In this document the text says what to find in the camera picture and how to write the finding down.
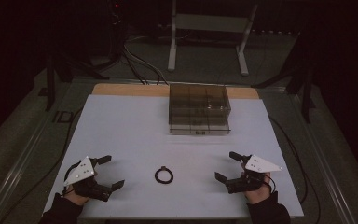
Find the metal floor rail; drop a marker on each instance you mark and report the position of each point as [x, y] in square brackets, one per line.
[326, 161]
[15, 161]

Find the person's left hand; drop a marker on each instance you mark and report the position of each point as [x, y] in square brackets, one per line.
[76, 197]

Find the person's right hand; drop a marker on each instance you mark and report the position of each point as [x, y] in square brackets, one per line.
[258, 195]

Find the transparent brown drawer box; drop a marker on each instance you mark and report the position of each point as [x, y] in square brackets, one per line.
[199, 109]

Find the white table mat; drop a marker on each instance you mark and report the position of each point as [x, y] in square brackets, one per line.
[130, 133]

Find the black tripod stand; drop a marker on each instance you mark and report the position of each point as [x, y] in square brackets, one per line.
[306, 90]
[50, 84]

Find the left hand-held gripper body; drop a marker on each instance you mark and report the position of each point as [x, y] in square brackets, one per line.
[84, 172]

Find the white metal stand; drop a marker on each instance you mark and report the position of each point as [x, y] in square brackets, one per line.
[172, 46]

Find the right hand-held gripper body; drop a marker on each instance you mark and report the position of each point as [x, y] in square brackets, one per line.
[254, 174]

